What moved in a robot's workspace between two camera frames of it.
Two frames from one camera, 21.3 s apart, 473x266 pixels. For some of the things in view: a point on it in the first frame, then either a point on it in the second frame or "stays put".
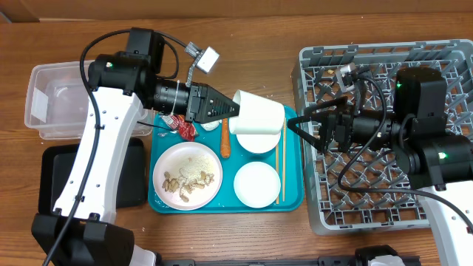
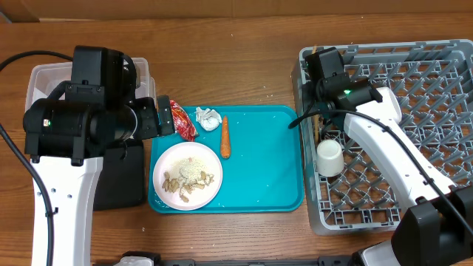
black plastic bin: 56,162 stays put
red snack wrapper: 187,130 stays put
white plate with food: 187,176 stays put
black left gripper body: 197,95 -> 167,125
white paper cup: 257,115 -> 329,158
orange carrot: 225,142 stays put
